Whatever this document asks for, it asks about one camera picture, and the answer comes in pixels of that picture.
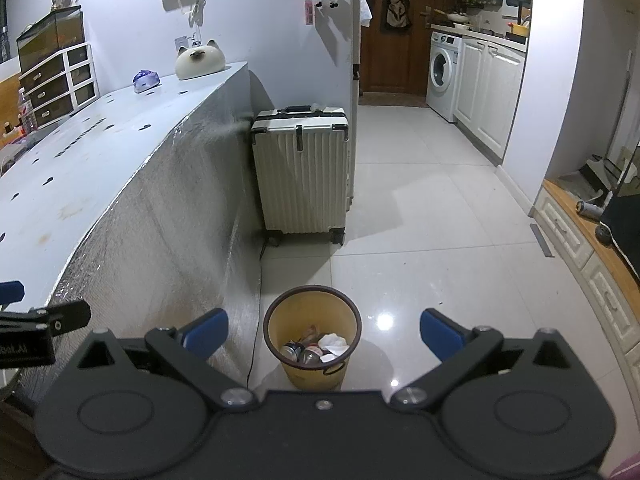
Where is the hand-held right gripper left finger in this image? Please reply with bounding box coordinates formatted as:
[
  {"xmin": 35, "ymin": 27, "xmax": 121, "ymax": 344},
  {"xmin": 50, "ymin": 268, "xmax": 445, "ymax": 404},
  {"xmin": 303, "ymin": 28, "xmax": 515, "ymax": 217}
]
[{"xmin": 74, "ymin": 307, "xmax": 260, "ymax": 408}]

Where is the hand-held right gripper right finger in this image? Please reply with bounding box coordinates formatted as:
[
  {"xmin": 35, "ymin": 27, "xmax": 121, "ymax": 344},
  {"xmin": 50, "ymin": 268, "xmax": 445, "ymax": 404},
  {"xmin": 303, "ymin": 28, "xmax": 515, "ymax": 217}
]
[{"xmin": 389, "ymin": 307, "xmax": 575, "ymax": 408}]

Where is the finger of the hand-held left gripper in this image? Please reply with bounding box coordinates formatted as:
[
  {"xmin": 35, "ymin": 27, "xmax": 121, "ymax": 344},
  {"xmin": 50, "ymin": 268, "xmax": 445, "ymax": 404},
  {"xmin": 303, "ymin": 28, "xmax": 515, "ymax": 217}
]
[
  {"xmin": 0, "ymin": 301, "xmax": 92, "ymax": 335},
  {"xmin": 0, "ymin": 281, "xmax": 26, "ymax": 308}
]

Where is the white paper towel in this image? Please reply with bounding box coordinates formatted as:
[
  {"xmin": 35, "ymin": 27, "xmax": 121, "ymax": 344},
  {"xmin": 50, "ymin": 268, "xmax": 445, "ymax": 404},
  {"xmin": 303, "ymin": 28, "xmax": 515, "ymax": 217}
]
[{"xmin": 318, "ymin": 333, "xmax": 351, "ymax": 362}]

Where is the yellow bin with brown rim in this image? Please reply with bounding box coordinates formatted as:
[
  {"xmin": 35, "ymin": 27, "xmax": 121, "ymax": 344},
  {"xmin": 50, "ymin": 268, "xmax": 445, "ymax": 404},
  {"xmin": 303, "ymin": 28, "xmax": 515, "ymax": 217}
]
[{"xmin": 263, "ymin": 284, "xmax": 362, "ymax": 392}]

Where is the foil-sided white table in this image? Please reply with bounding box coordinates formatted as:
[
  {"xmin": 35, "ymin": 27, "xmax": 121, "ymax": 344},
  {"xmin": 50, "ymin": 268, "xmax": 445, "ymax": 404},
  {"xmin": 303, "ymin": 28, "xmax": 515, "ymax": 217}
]
[{"xmin": 0, "ymin": 61, "xmax": 262, "ymax": 406}]

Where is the white wood-topped low cabinet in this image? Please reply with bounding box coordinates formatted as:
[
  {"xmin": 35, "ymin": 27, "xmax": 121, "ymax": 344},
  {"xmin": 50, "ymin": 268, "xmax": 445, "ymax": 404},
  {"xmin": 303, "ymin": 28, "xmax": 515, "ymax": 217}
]
[{"xmin": 531, "ymin": 179, "xmax": 640, "ymax": 363}]

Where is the cream ribbed suitcase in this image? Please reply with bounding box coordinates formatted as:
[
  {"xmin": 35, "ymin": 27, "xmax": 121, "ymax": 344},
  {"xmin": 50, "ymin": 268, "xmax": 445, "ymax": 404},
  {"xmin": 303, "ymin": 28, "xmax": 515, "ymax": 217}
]
[{"xmin": 249, "ymin": 104, "xmax": 352, "ymax": 247}]

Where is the clear water bottle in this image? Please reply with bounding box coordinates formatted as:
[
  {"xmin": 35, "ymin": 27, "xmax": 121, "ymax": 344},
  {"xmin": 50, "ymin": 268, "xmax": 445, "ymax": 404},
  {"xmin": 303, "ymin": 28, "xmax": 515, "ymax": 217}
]
[{"xmin": 17, "ymin": 87, "xmax": 39, "ymax": 134}]

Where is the grey spray can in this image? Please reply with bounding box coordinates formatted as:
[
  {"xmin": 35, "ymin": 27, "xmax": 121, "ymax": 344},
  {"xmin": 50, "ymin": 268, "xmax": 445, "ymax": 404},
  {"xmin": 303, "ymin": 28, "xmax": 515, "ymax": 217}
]
[{"xmin": 575, "ymin": 199, "xmax": 609, "ymax": 219}]

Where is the black flat panel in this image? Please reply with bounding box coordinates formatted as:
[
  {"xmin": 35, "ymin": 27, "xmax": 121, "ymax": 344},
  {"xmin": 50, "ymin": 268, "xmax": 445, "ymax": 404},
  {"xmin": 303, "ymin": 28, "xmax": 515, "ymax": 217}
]
[{"xmin": 596, "ymin": 191, "xmax": 640, "ymax": 282}]

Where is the white drawer organizer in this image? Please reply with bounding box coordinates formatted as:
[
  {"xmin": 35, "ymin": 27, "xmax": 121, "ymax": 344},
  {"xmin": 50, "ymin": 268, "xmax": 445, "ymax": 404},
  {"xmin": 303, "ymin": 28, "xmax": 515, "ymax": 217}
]
[{"xmin": 18, "ymin": 43, "xmax": 97, "ymax": 129}]

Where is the white kitchen cabinet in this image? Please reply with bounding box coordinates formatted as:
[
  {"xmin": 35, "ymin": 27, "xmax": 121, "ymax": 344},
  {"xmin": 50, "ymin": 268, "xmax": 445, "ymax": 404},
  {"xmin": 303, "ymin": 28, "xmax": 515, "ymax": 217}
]
[{"xmin": 452, "ymin": 37, "xmax": 529, "ymax": 167}]

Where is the purple glass ornament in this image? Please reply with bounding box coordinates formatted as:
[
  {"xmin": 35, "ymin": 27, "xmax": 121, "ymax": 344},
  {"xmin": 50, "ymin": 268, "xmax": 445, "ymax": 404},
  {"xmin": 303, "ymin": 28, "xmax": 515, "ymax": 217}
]
[{"xmin": 132, "ymin": 70, "xmax": 161, "ymax": 94}]

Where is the white washing machine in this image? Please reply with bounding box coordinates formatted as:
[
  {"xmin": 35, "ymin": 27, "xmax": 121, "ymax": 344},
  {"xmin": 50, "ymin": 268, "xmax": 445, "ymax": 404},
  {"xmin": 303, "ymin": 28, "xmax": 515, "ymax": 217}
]
[{"xmin": 426, "ymin": 31, "xmax": 464, "ymax": 122}]

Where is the glass fish tank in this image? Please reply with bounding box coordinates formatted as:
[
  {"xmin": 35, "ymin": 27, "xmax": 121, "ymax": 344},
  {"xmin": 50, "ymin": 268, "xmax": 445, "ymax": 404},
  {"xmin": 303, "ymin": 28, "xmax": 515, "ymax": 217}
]
[{"xmin": 16, "ymin": 5, "xmax": 84, "ymax": 74}]

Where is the cream cat-shaped ornament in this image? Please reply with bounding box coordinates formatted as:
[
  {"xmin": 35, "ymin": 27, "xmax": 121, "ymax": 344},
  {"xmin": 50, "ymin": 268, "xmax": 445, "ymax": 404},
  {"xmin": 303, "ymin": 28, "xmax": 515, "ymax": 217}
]
[{"xmin": 174, "ymin": 39, "xmax": 226, "ymax": 80}]

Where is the brown wooden door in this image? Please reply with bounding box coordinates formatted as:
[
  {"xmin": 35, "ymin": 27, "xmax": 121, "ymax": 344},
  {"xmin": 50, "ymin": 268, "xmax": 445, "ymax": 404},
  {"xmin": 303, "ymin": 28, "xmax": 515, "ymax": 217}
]
[{"xmin": 359, "ymin": 0, "xmax": 434, "ymax": 97}]

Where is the black power cable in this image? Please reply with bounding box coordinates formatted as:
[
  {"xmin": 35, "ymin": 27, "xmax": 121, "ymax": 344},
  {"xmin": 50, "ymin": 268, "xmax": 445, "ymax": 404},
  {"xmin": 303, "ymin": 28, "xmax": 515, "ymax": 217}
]
[{"xmin": 246, "ymin": 239, "xmax": 268, "ymax": 388}]

